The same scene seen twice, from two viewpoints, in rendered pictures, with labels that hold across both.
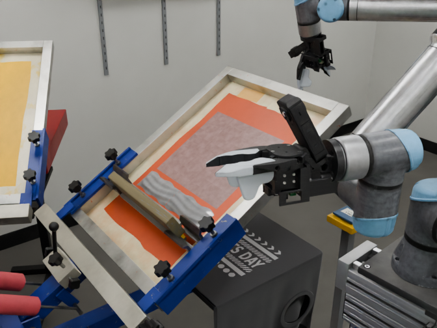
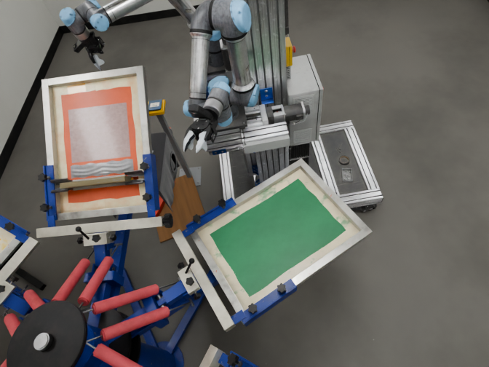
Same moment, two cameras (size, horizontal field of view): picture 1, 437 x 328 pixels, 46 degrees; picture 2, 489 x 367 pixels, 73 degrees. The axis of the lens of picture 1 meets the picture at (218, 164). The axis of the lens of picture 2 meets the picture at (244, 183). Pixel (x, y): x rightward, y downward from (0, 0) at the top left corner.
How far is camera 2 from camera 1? 0.74 m
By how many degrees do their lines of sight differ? 44
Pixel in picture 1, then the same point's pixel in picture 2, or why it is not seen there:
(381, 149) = (221, 97)
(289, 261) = (158, 148)
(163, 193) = (94, 170)
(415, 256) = not seen: hidden behind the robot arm
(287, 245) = not seen: hidden behind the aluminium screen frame
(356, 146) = (216, 103)
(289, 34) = not seen: outside the picture
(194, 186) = (105, 155)
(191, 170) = (94, 149)
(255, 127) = (102, 105)
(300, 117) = (201, 111)
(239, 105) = (77, 98)
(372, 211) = (226, 117)
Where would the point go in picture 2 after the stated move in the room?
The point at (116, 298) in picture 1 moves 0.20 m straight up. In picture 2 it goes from (140, 223) to (122, 204)
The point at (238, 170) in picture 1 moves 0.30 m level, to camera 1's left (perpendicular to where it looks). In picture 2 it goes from (201, 144) to (146, 206)
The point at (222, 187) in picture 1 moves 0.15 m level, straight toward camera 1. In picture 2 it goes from (121, 145) to (140, 156)
